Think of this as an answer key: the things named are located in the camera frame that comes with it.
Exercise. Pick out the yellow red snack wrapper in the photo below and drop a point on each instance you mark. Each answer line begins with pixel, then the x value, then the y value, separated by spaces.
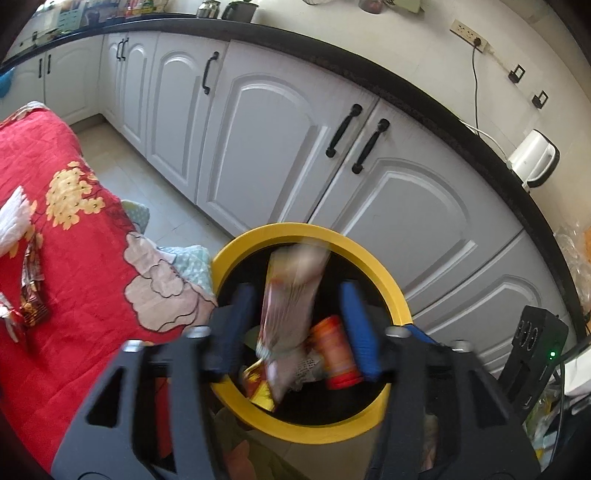
pixel 261 390

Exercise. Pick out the beige wall power outlet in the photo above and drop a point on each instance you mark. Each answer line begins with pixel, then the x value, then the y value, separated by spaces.
pixel 468 34

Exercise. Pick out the yellow-rimmed trash bin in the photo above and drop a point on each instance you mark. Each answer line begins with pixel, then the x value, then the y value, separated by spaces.
pixel 295 230

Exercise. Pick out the clear plastic bags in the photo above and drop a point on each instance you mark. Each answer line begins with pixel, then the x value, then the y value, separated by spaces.
pixel 577 258

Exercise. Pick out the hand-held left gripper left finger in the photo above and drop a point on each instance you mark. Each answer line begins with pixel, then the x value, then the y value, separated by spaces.
pixel 235 323

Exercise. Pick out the white lower kitchen cabinets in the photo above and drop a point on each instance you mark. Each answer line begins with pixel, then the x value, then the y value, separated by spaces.
pixel 258 138

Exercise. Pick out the white electric kettle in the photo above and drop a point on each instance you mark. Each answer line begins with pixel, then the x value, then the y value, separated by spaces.
pixel 533 159

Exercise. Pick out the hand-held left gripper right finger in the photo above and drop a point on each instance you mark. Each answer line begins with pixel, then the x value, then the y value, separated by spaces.
pixel 360 327

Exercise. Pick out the purple foil snack wrapper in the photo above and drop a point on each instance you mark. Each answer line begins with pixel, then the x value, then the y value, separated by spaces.
pixel 32 272

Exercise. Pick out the blue hanging basin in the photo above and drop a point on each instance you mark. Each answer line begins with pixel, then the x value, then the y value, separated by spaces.
pixel 5 83

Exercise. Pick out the black wall hook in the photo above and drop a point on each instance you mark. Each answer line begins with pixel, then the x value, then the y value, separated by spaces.
pixel 540 99
pixel 517 74

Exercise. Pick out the white brown-edged packet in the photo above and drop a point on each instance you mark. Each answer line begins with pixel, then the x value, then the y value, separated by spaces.
pixel 286 314

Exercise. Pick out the dark lidded pot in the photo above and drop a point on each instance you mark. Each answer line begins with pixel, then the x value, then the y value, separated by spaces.
pixel 239 11

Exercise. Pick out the red orange snack canister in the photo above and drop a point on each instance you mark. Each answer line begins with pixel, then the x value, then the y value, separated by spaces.
pixel 334 350

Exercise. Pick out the light green dotted cloth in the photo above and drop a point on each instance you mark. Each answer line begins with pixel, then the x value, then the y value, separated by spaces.
pixel 189 265

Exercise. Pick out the black kitchen countertop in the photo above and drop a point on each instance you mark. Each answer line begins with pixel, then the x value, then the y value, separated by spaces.
pixel 323 57

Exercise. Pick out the red floral blanket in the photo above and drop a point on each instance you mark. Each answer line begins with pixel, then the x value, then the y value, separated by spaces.
pixel 69 277

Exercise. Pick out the twisted white plastic bag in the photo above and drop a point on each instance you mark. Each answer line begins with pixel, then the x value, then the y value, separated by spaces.
pixel 14 219

